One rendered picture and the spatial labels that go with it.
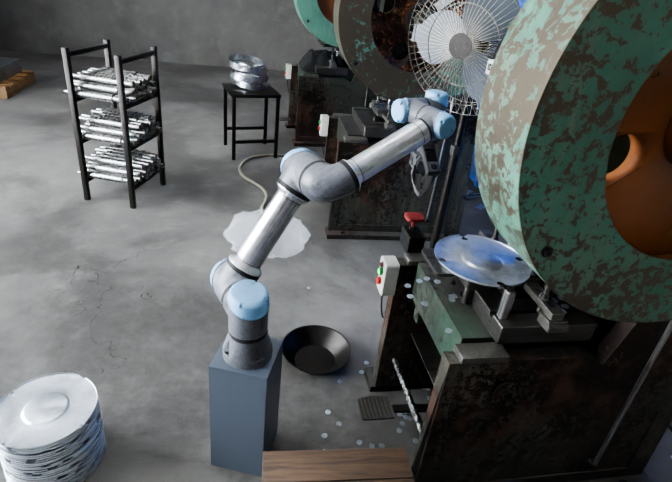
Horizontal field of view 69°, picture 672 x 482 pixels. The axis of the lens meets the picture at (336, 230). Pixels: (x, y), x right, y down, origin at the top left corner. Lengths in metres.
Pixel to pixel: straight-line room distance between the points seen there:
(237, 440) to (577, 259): 1.18
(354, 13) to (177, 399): 1.88
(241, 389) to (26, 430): 0.64
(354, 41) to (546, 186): 1.79
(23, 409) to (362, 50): 2.02
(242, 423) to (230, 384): 0.16
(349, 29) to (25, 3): 6.26
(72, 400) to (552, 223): 1.50
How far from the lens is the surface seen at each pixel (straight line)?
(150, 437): 1.98
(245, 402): 1.59
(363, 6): 2.55
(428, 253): 1.52
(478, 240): 1.67
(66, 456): 1.80
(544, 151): 0.88
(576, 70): 0.86
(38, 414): 1.83
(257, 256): 1.50
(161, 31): 7.91
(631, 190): 1.12
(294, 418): 1.99
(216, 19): 7.81
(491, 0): 2.11
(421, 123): 1.47
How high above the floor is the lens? 1.52
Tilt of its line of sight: 28 degrees down
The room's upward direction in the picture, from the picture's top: 7 degrees clockwise
